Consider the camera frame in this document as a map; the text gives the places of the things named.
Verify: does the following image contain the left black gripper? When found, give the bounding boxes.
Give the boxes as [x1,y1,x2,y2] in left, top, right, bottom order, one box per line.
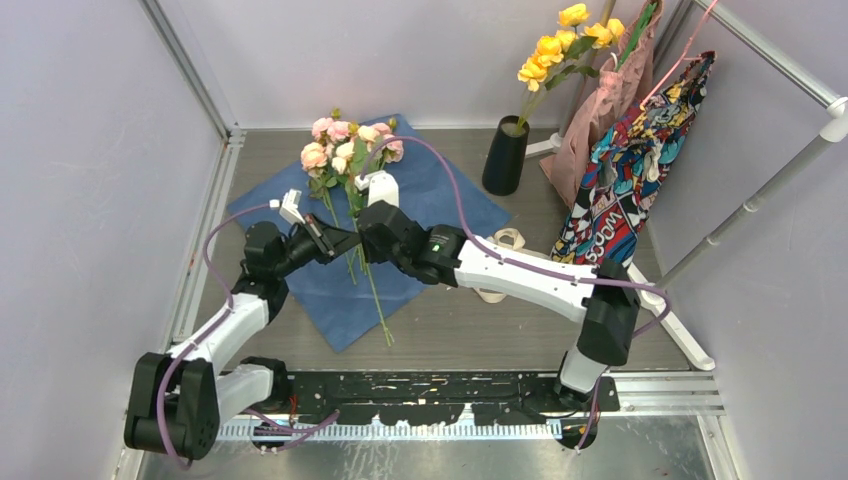
[273,212,361,279]

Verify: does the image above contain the pink rose stem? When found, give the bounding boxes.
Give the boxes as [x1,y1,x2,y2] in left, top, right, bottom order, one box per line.
[299,141,359,286]
[332,123,394,347]
[311,109,351,195]
[369,116,404,171]

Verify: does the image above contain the cream ribbon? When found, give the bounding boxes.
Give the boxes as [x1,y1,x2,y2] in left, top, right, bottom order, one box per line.
[474,228,548,304]

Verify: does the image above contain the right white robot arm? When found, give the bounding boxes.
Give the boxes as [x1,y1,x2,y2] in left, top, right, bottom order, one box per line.
[356,201,640,411]

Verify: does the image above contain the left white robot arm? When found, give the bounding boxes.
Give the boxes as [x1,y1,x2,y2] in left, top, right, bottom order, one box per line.
[124,214,360,465]

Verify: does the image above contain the black vase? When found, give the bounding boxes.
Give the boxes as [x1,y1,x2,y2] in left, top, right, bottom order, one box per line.
[482,115,530,196]

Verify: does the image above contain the yellow flowers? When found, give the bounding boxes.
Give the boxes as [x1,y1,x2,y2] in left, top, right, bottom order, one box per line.
[513,3,625,135]

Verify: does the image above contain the colourful cartoon print garment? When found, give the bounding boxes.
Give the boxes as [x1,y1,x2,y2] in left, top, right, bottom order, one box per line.
[550,51,716,266]

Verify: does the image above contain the pink garment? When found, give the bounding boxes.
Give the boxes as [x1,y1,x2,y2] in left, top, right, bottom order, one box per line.
[540,1,664,208]

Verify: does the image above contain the white metal clothes rack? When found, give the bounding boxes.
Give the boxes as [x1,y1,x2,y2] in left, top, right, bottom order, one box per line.
[525,0,848,372]

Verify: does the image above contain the green clothes hanger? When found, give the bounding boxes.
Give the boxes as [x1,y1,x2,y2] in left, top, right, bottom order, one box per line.
[615,0,662,72]

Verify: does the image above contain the pink clothes hanger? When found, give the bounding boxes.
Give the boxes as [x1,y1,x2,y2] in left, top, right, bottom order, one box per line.
[639,0,719,111]

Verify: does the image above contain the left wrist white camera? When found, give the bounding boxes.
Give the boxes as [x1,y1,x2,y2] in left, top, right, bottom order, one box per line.
[268,189,305,226]

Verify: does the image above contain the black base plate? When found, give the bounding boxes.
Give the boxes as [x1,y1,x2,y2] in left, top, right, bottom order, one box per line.
[254,371,620,426]

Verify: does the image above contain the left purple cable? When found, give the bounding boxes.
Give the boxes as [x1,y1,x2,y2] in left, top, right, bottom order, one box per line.
[156,203,340,472]

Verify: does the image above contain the purple cable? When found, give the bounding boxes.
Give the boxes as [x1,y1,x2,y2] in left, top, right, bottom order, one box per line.
[156,203,340,472]
[360,135,672,453]

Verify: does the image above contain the white slotted cable duct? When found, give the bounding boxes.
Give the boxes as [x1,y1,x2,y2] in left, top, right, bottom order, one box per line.
[216,419,562,441]

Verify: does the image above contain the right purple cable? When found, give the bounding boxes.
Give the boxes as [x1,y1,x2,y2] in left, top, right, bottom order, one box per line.
[360,135,672,453]

